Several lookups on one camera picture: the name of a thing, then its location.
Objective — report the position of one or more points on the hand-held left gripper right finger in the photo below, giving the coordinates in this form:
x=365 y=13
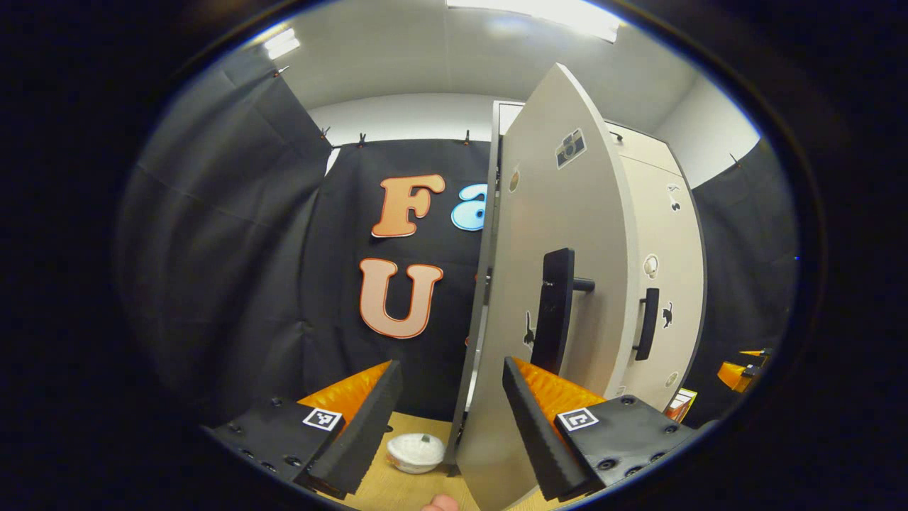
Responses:
x=539 y=433

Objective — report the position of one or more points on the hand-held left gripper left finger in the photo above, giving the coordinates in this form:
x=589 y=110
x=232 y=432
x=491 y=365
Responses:
x=365 y=426

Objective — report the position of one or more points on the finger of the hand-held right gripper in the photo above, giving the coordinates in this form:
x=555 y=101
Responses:
x=734 y=376
x=755 y=353

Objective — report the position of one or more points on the white cabinet door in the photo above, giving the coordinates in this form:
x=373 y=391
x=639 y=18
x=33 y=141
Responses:
x=553 y=213
x=670 y=227

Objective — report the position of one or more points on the white lidded bowl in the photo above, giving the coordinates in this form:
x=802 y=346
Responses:
x=415 y=453

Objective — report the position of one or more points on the orange and white book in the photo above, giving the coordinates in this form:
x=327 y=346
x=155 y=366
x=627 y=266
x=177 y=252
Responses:
x=679 y=406

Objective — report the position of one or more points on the black backdrop cloth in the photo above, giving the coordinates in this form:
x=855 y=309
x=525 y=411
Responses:
x=234 y=248

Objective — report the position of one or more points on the small ceiling light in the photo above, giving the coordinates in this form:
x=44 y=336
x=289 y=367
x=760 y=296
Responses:
x=281 y=44

